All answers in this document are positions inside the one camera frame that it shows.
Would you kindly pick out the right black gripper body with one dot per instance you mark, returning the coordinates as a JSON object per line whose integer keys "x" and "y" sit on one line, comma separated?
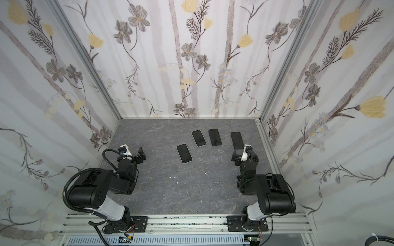
{"x": 241, "y": 155}

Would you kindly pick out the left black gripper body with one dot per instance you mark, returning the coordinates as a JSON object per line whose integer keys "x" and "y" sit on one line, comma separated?
{"x": 132, "y": 164}

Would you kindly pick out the black phone case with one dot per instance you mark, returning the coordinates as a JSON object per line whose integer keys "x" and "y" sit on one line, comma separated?
{"x": 215, "y": 138}
{"x": 237, "y": 140}

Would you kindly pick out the translucent green case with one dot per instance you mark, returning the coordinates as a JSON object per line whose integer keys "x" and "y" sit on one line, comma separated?
{"x": 184, "y": 162}

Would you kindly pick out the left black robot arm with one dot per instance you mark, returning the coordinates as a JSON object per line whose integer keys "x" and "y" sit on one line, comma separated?
{"x": 87, "y": 192}

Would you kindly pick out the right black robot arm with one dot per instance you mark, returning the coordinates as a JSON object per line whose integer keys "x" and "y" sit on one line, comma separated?
{"x": 274, "y": 196}

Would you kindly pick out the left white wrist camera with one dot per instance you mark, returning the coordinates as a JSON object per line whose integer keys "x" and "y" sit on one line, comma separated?
{"x": 124, "y": 150}

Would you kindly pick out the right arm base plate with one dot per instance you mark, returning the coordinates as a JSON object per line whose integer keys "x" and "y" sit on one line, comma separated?
{"x": 237, "y": 223}

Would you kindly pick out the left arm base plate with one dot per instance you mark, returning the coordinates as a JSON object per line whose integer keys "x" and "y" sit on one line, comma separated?
{"x": 136, "y": 224}

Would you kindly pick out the aluminium mounting rail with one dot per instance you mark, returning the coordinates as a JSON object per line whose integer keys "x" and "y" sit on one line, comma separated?
{"x": 217, "y": 224}

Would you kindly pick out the white perforated cable duct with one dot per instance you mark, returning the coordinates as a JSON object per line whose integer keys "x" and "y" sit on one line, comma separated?
{"x": 178, "y": 240}

